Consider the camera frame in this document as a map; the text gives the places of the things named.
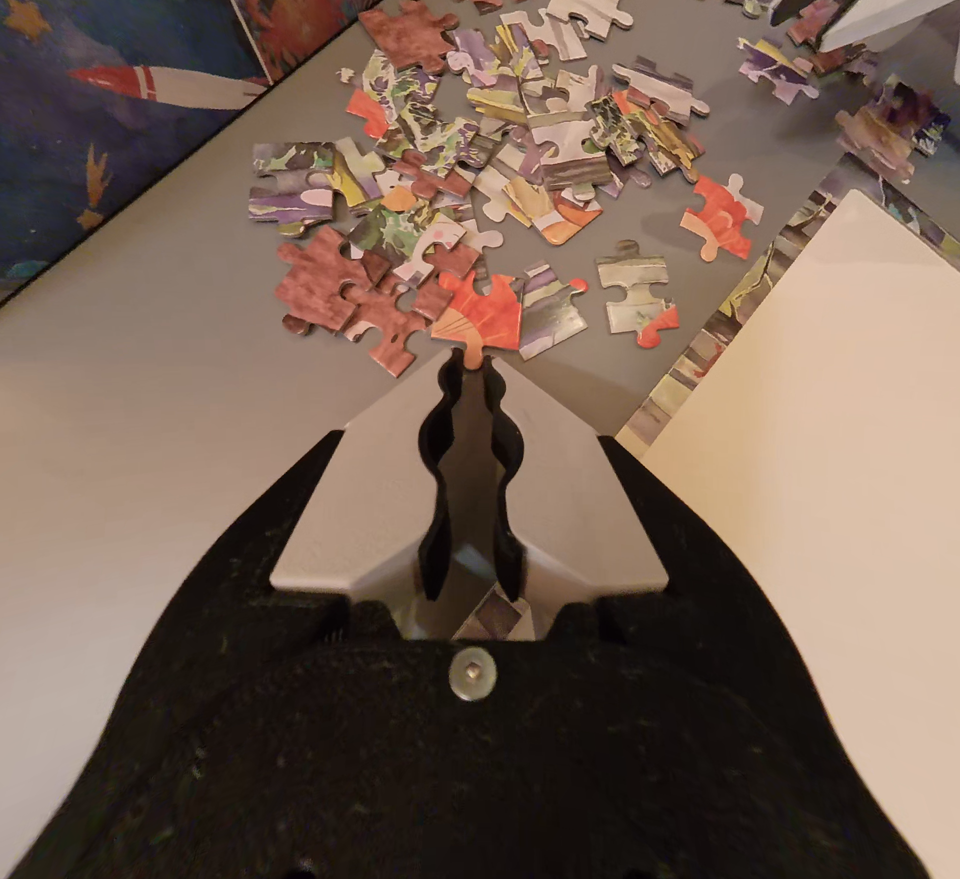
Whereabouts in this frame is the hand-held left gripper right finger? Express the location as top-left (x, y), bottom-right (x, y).
top-left (482, 354), bottom-right (670, 606)

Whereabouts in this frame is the jigsaw puzzle frame board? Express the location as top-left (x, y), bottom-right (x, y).
top-left (450, 151), bottom-right (960, 879)

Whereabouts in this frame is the pile of jigsaw puzzle pieces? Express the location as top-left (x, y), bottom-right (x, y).
top-left (247, 0), bottom-right (954, 379)

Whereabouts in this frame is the illustrated cardboard puzzle box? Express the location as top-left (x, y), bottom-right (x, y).
top-left (0, 0), bottom-right (481, 306)

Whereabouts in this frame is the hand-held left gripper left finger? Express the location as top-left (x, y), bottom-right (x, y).
top-left (268, 348), bottom-right (459, 604)

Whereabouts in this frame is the red fan-patterned jigsaw piece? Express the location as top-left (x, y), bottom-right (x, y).
top-left (429, 270), bottom-right (526, 372)

